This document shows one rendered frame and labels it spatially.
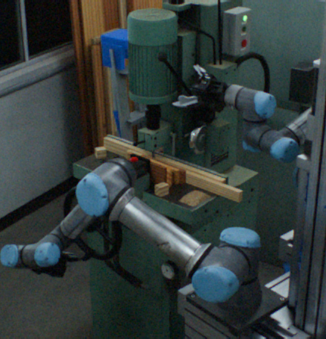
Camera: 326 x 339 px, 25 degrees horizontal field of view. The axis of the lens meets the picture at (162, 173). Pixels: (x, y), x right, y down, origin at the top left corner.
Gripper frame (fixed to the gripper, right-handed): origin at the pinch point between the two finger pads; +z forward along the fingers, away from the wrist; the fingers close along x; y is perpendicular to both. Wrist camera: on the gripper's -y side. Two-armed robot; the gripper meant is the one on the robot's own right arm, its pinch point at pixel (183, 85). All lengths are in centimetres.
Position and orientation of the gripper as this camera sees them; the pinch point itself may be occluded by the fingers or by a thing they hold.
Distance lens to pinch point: 252.4
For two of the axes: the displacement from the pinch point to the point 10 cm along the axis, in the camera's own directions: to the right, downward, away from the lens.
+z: -7.6, -2.8, 5.8
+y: -4.4, -4.3, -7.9
